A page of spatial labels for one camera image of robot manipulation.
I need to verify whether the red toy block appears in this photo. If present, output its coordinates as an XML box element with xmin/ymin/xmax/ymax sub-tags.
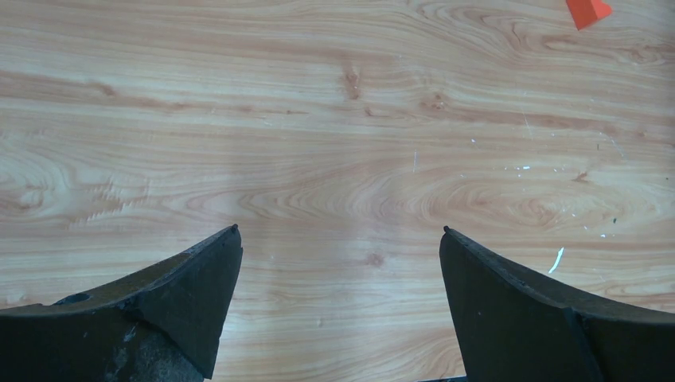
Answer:
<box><xmin>566</xmin><ymin>0</ymin><xmax>612</xmax><ymax>30</ymax></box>

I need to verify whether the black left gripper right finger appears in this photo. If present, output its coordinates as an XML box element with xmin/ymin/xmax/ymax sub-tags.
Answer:
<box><xmin>439</xmin><ymin>228</ymin><xmax>674</xmax><ymax>381</ymax></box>

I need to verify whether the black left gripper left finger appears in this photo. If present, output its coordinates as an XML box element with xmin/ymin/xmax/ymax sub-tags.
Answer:
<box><xmin>1</xmin><ymin>225</ymin><xmax>243</xmax><ymax>381</ymax></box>

